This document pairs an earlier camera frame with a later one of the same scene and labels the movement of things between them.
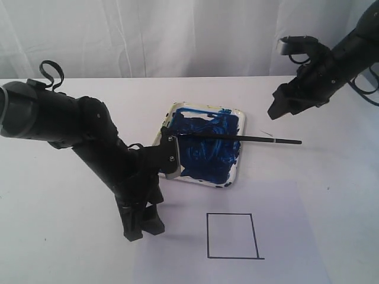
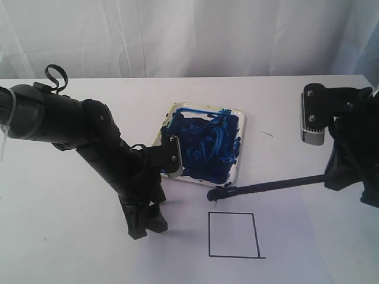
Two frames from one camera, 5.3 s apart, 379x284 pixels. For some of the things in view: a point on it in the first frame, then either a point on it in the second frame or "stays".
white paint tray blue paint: [211, 163] stays
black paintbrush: [237, 138] → [213, 194]
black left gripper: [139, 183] stays
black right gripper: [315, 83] → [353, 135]
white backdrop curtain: [101, 39] stays
